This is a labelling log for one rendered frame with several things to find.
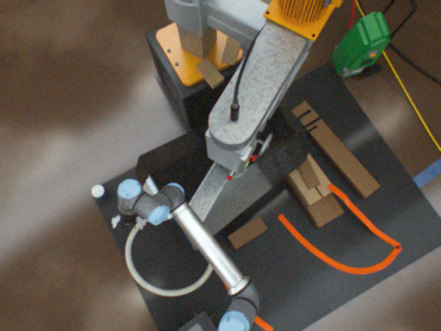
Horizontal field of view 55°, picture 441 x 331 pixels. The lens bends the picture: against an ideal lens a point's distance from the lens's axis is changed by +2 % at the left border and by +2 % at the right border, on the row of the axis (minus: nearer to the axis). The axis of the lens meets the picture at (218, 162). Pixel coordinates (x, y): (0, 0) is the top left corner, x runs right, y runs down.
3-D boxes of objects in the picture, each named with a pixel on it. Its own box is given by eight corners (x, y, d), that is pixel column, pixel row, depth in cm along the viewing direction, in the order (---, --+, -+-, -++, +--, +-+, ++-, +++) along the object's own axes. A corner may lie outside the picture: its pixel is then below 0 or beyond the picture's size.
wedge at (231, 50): (228, 37, 302) (228, 33, 298) (241, 41, 302) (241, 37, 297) (220, 62, 297) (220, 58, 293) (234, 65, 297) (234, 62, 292)
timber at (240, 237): (235, 249, 338) (235, 249, 327) (227, 237, 341) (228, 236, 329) (266, 230, 342) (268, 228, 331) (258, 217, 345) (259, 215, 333)
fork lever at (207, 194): (237, 116, 259) (237, 113, 254) (264, 131, 256) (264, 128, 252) (178, 211, 242) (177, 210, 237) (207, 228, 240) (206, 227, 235)
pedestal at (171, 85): (155, 77, 380) (138, 31, 309) (217, 45, 388) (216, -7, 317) (189, 137, 365) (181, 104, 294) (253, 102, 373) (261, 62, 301)
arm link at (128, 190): (132, 201, 164) (112, 188, 166) (131, 216, 174) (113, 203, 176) (147, 186, 169) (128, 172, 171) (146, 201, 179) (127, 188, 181)
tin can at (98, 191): (107, 187, 353) (103, 184, 340) (108, 199, 350) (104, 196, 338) (96, 188, 353) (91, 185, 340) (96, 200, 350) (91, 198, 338)
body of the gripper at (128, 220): (118, 228, 187) (118, 216, 178) (121, 211, 192) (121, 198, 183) (136, 230, 189) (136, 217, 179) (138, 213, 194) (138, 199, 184)
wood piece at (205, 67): (196, 69, 297) (195, 65, 292) (207, 61, 298) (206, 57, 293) (213, 89, 292) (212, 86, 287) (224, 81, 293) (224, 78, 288)
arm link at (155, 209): (176, 201, 172) (151, 185, 174) (161, 215, 162) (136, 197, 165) (168, 217, 177) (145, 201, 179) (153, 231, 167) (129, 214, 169)
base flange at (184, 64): (154, 35, 308) (153, 31, 303) (212, 6, 314) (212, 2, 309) (186, 89, 297) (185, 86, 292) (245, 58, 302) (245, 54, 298)
